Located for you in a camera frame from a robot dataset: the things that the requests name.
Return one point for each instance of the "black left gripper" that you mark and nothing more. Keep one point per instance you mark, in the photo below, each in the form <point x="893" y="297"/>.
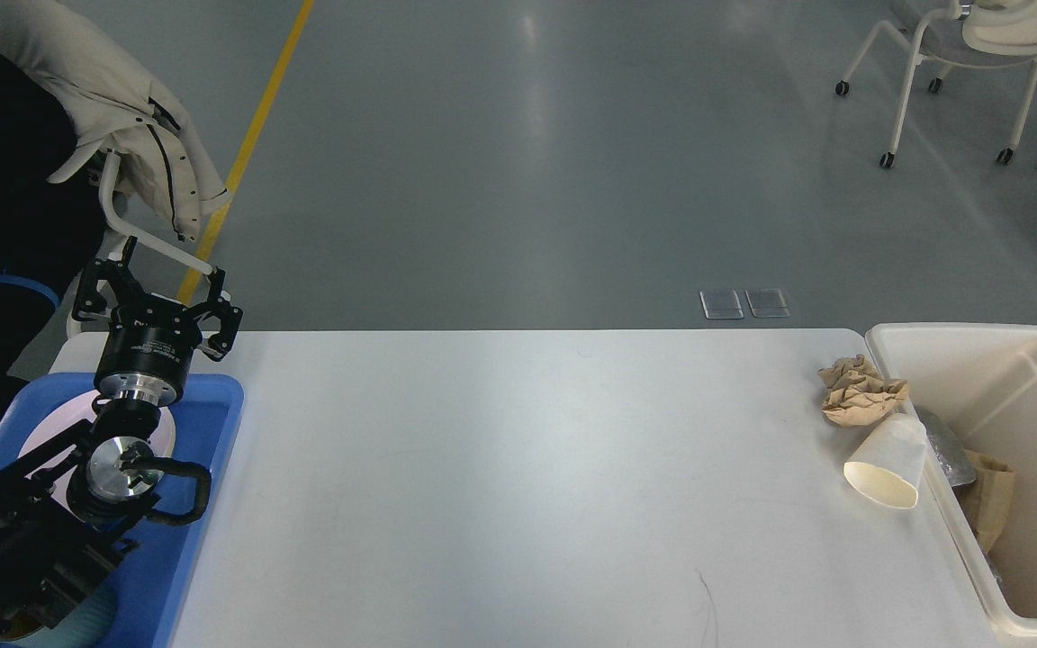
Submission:
<point x="148" y="354"/>

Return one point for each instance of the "brown paper bag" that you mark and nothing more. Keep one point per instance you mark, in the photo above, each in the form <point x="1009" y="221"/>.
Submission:
<point x="987" y="501"/>

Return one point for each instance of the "aluminium foil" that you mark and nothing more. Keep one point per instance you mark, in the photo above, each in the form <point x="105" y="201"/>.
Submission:
<point x="947" y="449"/>

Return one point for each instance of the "pink plate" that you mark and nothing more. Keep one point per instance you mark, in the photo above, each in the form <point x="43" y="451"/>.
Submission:
<point x="103" y="466"/>

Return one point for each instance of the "white tissue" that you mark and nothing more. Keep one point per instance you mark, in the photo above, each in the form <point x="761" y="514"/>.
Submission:
<point x="888" y="466"/>

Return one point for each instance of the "brown paper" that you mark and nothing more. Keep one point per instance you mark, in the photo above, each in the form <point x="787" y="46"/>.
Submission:
<point x="857" y="395"/>

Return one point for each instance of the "teal mug yellow inside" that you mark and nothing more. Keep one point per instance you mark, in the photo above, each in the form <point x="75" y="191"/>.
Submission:
<point x="85" y="626"/>

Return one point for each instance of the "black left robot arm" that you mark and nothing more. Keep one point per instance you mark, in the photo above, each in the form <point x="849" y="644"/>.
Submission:
<point x="67" y="506"/>

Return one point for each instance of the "white plastic bin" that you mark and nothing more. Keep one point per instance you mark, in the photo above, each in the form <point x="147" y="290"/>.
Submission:
<point x="980" y="380"/>

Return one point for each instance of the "chair with beige coat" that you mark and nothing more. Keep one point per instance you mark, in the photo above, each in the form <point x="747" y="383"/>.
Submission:
<point x="110" y="97"/>

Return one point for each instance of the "blue plastic tray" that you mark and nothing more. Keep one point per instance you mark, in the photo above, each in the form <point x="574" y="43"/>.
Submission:
<point x="150" y="582"/>

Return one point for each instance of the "white chair on wheels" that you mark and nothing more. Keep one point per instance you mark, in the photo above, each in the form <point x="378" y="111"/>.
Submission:
<point x="956" y="34"/>

